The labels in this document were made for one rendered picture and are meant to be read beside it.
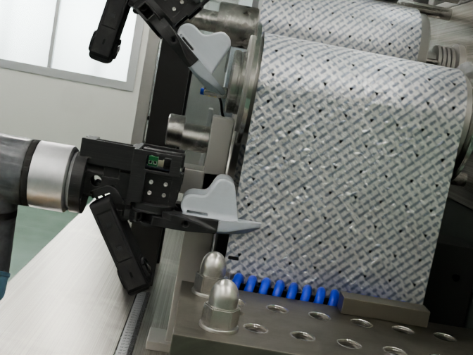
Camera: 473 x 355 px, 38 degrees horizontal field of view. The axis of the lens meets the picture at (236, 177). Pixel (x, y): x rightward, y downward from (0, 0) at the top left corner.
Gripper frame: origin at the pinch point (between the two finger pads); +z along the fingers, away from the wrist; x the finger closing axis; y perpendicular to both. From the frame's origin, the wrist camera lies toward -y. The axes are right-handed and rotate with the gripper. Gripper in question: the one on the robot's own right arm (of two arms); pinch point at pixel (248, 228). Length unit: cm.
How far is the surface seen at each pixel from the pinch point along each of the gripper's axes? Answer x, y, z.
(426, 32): 25.1, 28.2, 22.4
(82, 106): 556, -29, -122
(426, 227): -0.3, 3.8, 19.9
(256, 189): -0.3, 4.7, 0.1
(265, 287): -3.6, -5.4, 2.8
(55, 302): 18.4, -19.0, -23.5
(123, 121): 556, -35, -83
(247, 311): -10.8, -6.0, 0.5
